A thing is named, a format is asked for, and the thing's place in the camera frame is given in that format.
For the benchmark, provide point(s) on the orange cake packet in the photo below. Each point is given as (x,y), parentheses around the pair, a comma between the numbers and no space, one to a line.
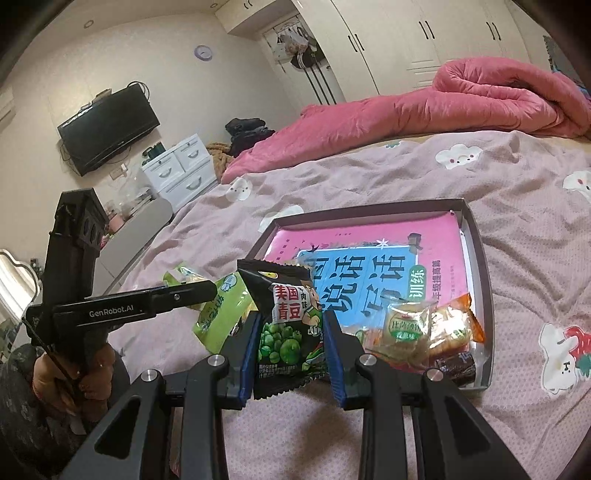
(454,327)

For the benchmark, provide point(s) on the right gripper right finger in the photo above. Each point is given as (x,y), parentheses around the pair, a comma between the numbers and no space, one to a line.
(452,439)

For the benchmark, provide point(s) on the pink patterned bed sheet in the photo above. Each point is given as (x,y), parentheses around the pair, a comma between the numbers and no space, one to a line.
(536,236)

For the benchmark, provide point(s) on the person's left hand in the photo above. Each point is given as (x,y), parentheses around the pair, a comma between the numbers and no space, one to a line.
(66,388)

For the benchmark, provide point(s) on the wall mounted television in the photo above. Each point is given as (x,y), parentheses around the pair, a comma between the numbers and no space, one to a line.
(108,126)

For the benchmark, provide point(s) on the dark clothes pile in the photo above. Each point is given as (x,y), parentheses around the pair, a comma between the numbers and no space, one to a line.
(245,133)

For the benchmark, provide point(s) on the green peas snack packet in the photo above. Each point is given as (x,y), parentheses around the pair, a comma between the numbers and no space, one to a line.
(290,348)

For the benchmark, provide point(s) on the clear round cracker packet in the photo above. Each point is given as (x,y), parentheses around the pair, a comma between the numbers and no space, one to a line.
(404,337)

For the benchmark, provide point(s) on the pink Chinese workbook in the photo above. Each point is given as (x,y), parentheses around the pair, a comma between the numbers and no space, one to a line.
(358,269)

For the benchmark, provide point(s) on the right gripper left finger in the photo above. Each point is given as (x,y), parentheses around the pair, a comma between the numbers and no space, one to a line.
(133,440)

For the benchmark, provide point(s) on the dark cardboard box tray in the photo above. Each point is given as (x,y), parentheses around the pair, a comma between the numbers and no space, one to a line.
(474,256)

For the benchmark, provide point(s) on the red pink quilt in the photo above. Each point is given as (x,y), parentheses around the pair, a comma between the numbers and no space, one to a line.
(466,94)

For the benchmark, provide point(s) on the white wardrobe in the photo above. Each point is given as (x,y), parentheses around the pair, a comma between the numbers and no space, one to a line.
(388,47)

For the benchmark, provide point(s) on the hanging bags on door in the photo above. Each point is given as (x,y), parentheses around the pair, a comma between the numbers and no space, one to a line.
(295,46)

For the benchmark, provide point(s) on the white drawer cabinet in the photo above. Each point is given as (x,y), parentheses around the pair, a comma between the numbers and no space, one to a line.
(181,173)

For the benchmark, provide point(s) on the round wall clock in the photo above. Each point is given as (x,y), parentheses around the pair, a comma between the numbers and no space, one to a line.
(203,53)

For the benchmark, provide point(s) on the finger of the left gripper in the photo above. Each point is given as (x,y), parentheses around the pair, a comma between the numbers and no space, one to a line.
(133,306)

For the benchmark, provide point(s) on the light green snack packet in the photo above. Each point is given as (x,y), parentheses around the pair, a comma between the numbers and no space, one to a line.
(223,316)

